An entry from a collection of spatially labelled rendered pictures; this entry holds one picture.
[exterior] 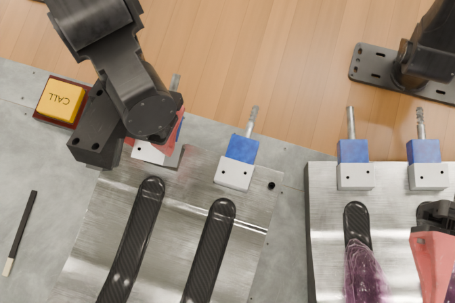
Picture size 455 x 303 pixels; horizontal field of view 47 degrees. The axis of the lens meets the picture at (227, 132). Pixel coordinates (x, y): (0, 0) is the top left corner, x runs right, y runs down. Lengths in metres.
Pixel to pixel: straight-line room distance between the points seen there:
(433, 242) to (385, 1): 0.63
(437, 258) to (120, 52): 0.35
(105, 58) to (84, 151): 0.11
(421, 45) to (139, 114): 0.43
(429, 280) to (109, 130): 0.35
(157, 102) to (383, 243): 0.43
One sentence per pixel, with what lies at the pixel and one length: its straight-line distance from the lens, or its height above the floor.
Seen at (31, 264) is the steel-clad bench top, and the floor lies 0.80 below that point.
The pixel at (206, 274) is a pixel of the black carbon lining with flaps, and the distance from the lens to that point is 0.77.
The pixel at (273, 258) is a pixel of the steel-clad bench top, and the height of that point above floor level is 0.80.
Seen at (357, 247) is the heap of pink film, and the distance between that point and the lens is 0.80.
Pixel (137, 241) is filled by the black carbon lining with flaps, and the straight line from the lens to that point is 0.78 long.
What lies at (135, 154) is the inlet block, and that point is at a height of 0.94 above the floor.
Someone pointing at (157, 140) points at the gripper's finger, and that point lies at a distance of 0.65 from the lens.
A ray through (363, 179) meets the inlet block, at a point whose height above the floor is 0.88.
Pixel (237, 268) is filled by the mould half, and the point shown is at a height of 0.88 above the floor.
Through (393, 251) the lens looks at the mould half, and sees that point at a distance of 0.81.
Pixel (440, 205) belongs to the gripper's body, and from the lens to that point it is 0.46.
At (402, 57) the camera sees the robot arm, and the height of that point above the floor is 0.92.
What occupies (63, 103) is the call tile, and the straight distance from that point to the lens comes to 0.90.
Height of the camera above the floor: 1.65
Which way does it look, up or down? 75 degrees down
